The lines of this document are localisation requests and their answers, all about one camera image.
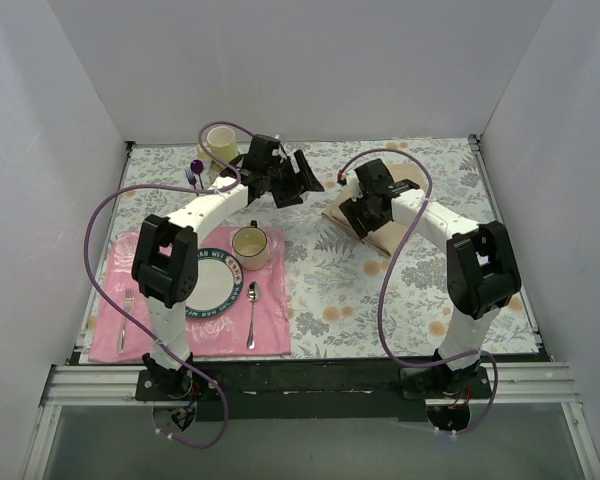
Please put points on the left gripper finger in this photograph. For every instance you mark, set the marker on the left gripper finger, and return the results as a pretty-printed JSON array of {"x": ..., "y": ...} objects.
[
  {"x": 285, "y": 198},
  {"x": 305, "y": 176}
]

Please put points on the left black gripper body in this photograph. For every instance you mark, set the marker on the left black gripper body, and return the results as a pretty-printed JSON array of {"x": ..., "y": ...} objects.
[{"x": 290, "y": 176}]

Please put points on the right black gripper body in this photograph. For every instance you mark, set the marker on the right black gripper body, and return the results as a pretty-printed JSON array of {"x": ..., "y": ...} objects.
[{"x": 359, "y": 213}]

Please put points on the beige cloth napkin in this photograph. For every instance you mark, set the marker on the beige cloth napkin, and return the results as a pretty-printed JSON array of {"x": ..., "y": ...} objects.
[{"x": 386, "y": 239}]

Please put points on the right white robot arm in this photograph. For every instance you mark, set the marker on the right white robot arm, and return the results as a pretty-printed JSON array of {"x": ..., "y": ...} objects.
[{"x": 482, "y": 274}]

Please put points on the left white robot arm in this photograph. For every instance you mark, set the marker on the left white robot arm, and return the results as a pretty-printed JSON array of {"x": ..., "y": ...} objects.
[{"x": 165, "y": 265}]

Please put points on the round woven coaster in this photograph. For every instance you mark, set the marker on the round woven coaster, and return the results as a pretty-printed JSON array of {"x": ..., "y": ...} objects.
[{"x": 215, "y": 172}]

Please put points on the yellow mug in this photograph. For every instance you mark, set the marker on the yellow mug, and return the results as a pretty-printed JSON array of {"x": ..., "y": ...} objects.
[{"x": 218, "y": 142}]

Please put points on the cream mug dark rim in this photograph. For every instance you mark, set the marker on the cream mug dark rim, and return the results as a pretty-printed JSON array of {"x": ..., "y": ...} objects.
[{"x": 251, "y": 247}]

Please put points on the purple plastic spoon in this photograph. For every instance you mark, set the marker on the purple plastic spoon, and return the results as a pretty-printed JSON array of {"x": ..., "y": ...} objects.
[{"x": 197, "y": 167}]

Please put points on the purple plastic fork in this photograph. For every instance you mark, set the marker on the purple plastic fork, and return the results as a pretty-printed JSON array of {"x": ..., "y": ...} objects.
[{"x": 193, "y": 179}]

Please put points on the floral tablecloth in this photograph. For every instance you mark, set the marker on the floral tablecloth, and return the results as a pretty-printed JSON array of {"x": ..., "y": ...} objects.
[{"x": 344, "y": 299}]

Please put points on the silver metal spoon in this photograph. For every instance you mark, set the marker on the silver metal spoon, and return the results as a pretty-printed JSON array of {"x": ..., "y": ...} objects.
[{"x": 253, "y": 296}]

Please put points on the white plate teal rim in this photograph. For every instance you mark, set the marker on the white plate teal rim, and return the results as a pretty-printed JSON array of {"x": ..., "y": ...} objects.
[{"x": 219, "y": 284}]

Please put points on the silver metal fork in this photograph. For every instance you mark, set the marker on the silver metal fork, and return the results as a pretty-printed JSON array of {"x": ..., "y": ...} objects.
[{"x": 128, "y": 305}]

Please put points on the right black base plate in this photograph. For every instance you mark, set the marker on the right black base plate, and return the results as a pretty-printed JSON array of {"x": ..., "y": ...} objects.
[{"x": 442, "y": 383}]

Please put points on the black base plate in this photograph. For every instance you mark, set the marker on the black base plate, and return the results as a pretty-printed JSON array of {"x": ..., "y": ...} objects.
[
  {"x": 442, "y": 383},
  {"x": 179, "y": 387}
]

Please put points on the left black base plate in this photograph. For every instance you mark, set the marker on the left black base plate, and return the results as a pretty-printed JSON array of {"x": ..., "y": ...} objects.
[{"x": 179, "y": 387}]

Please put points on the aluminium frame rail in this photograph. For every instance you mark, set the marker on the aluminium frame rail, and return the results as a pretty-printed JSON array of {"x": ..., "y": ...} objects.
[{"x": 109, "y": 385}]

